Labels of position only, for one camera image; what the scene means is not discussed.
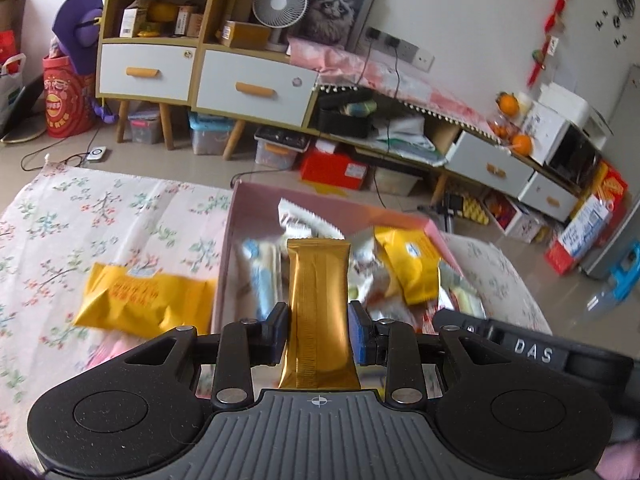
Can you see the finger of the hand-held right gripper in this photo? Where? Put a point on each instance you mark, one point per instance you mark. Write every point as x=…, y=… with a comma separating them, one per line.
x=455, y=318

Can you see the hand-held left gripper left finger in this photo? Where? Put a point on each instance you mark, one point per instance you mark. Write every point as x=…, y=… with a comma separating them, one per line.
x=280, y=335

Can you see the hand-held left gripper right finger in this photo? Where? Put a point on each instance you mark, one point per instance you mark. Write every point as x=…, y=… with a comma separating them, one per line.
x=359, y=335

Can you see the gold snack bar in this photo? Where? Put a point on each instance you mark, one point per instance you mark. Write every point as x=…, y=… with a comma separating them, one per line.
x=317, y=310

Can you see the blue and white snack packet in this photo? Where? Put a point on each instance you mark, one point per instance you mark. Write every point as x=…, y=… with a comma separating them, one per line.
x=262, y=275

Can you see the pink cardboard box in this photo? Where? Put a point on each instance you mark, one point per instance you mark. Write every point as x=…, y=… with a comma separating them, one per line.
x=260, y=210

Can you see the person's right forearm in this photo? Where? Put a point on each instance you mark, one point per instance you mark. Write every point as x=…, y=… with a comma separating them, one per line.
x=625, y=465

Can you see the yellow snack bag blue label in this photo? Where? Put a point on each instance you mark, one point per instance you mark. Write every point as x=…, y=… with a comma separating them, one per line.
x=410, y=265

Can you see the clear plastic bottle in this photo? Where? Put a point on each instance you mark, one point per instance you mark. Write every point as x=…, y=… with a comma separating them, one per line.
x=605, y=300

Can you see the red floor box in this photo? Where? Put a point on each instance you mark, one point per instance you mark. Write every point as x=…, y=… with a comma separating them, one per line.
x=559, y=257

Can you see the yellow and black packets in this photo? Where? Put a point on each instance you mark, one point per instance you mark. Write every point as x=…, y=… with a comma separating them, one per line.
x=470, y=209

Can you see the white fruit box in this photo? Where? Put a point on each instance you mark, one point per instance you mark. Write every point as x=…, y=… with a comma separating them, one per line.
x=515, y=220

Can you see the blue plastic stool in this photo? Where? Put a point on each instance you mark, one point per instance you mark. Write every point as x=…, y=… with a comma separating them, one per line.
x=627, y=272

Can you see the white packet serrated edge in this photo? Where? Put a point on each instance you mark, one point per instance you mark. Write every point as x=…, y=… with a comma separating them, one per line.
x=300, y=215

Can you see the blue and white carton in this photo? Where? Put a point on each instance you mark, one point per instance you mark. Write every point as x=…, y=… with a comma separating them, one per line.
x=585, y=225

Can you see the large yellow snack bag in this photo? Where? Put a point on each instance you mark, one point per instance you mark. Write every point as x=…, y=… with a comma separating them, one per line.
x=140, y=300

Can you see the low wooden cabinet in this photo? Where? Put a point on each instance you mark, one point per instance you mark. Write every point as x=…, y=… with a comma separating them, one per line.
x=440, y=170

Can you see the white low cabinet drawer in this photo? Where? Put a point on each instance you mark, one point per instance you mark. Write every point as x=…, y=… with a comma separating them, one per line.
x=487, y=162
x=547, y=195

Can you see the red flat box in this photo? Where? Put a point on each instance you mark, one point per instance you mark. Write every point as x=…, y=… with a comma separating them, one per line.
x=332, y=167

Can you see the pink snack packet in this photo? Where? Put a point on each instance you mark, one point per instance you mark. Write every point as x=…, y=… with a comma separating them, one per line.
x=107, y=355

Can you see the red and yellow box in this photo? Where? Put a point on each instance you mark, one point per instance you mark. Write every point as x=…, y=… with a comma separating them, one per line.
x=607, y=185

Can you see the black lid storage bin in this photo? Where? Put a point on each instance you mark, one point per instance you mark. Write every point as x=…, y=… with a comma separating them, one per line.
x=280, y=150

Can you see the orange fruit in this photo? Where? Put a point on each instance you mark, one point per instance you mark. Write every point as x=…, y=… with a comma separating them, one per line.
x=508, y=103
x=521, y=144
x=500, y=130

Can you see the white plastic bags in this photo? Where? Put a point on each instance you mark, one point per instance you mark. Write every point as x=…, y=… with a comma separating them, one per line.
x=407, y=137

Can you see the grey refrigerator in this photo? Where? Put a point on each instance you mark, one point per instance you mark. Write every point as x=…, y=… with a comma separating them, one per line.
x=625, y=170

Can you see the black microwave oven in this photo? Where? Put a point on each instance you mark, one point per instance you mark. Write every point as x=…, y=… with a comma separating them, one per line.
x=575, y=152

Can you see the white printed carton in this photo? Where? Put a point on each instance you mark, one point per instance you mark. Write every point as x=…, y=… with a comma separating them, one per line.
x=547, y=130

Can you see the blue lid storage bin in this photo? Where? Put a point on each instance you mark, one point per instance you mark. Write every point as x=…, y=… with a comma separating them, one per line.
x=210, y=135

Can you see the black basket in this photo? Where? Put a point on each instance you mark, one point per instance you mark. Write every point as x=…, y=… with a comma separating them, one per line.
x=345, y=122

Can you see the green yellow soft toy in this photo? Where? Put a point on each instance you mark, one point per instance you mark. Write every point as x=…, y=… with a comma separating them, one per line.
x=359, y=108

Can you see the floral cloth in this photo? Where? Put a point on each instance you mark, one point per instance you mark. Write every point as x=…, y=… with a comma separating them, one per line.
x=75, y=220

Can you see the white foam box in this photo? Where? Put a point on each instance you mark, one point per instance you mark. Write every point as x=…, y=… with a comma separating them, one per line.
x=565, y=102

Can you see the pink tablecloth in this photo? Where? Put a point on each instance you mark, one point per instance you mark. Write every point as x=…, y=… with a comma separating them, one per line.
x=400, y=80

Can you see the clear storage bin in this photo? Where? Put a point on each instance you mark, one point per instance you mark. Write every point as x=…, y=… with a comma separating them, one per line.
x=145, y=127

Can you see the white power adapter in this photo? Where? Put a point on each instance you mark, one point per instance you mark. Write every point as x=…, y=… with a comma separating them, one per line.
x=96, y=154

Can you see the yellow cardboard box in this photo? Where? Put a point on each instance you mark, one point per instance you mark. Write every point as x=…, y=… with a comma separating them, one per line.
x=245, y=35

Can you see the red printed bag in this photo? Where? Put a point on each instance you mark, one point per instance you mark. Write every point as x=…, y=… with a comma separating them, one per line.
x=62, y=100

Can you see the brown small box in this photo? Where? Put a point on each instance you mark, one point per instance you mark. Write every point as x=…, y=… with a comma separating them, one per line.
x=187, y=21

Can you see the framed cat picture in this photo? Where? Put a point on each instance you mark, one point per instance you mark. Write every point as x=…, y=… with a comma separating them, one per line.
x=330, y=7

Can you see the white desk fan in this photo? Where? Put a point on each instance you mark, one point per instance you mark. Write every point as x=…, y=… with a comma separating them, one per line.
x=280, y=2

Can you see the red hanging decoration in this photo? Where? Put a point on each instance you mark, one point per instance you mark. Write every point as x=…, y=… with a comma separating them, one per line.
x=560, y=0

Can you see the wooden cabinet with shelves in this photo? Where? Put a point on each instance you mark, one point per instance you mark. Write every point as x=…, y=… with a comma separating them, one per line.
x=210, y=5

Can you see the dark leaning board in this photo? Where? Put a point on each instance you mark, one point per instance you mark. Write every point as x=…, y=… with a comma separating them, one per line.
x=22, y=115

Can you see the yellow round fruit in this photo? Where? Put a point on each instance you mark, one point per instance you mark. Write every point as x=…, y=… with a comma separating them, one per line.
x=162, y=12

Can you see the white small box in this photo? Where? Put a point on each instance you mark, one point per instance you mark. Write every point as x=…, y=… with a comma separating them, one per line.
x=131, y=22

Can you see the white shopping bag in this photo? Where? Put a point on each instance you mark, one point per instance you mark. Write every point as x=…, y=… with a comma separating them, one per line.
x=10, y=92

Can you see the purple plush toy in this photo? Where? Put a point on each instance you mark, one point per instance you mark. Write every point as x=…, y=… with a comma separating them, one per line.
x=80, y=20

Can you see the red gift bag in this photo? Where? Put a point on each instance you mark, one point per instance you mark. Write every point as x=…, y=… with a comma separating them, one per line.
x=6, y=47

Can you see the white wall socket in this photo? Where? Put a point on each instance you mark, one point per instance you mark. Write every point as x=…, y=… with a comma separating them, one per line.
x=382, y=37
x=423, y=61
x=407, y=52

